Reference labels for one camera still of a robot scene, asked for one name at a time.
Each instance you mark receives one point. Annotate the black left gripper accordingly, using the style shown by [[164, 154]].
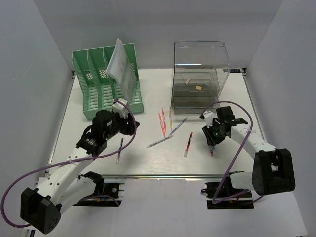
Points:
[[128, 129]]

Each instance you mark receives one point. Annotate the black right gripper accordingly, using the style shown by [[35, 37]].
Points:
[[211, 139]]

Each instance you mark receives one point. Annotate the dark blue pen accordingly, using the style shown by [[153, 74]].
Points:
[[120, 148]]

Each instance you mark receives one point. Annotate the light blue pen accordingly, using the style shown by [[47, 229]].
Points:
[[178, 126]]

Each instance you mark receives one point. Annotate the grey clear pen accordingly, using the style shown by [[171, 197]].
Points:
[[160, 141]]

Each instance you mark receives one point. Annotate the dark red pen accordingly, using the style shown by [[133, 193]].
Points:
[[188, 145]]

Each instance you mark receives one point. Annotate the clear plastic document folder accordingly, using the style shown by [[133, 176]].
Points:
[[120, 69]]

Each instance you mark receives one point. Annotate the clear acrylic drawer cabinet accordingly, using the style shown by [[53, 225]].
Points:
[[207, 63]]

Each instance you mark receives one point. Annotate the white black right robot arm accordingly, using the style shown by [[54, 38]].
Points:
[[272, 170]]

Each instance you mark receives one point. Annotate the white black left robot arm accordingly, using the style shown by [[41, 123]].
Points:
[[43, 206]]

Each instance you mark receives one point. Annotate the orange pen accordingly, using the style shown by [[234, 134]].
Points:
[[161, 123]]

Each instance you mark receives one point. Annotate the red pink pen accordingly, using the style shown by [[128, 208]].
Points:
[[163, 119]]

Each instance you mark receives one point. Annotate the yellow pen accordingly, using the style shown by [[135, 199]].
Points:
[[170, 119]]

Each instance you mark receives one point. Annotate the green file organizer rack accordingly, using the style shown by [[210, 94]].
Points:
[[97, 87]]

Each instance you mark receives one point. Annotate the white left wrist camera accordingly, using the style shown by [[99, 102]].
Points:
[[118, 106]]

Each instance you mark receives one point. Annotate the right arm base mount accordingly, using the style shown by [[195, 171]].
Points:
[[231, 192]]

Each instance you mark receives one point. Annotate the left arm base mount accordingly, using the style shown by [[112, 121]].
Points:
[[107, 192]]

